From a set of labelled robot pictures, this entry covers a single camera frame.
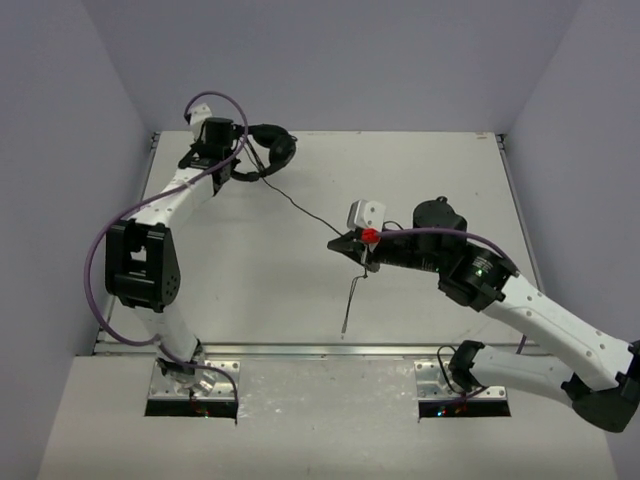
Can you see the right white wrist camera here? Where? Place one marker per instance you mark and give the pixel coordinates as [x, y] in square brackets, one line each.
[366, 214]

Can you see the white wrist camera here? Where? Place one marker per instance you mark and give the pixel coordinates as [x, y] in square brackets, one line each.
[366, 214]
[196, 117]

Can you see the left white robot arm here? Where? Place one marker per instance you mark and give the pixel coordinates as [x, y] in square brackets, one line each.
[142, 268]

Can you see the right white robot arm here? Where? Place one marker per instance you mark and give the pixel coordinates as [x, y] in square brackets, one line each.
[594, 374]

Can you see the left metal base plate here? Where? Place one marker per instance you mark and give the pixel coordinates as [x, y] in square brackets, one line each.
[211, 384]

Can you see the aluminium table edge rail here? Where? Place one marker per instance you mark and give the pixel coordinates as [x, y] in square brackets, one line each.
[308, 350]

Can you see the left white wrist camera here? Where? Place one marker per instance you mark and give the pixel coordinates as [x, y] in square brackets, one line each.
[196, 117]

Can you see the metal base plate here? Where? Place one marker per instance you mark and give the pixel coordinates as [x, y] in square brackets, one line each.
[211, 384]
[432, 387]

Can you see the black headphones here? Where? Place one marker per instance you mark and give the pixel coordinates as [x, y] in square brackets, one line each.
[281, 146]

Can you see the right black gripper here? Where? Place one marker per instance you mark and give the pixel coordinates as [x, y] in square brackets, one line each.
[352, 247]

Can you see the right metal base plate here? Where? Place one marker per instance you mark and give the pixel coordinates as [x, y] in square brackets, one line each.
[432, 387]

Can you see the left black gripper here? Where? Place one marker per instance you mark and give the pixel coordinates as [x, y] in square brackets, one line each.
[220, 170]

